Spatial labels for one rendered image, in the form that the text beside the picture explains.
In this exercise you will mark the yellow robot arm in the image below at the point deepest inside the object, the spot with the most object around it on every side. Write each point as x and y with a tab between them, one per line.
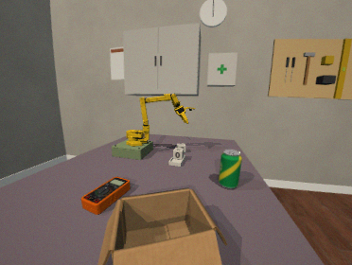
138	135

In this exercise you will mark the orange digital multimeter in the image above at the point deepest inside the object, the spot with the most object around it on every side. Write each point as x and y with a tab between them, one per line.
103	196

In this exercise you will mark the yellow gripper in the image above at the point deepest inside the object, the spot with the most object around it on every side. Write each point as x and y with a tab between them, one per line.
181	112

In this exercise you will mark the white number cube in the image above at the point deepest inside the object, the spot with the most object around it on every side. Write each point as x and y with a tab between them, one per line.
178	153
182	146

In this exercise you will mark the green and yellow drink can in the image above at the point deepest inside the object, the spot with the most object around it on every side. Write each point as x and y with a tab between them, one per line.
230	164

